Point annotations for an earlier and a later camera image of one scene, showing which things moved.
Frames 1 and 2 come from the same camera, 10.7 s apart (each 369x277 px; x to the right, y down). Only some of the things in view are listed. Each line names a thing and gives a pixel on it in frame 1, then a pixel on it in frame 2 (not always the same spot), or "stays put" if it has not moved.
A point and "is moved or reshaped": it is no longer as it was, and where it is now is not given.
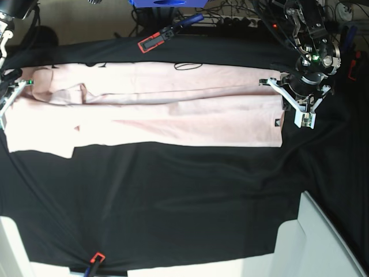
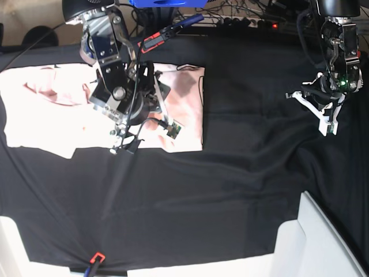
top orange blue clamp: [165, 34] stays put
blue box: [168, 3] stays put
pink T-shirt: [146, 105] is moved or reshaped
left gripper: [10, 89] to [150, 93]
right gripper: [304, 91] to [324, 96]
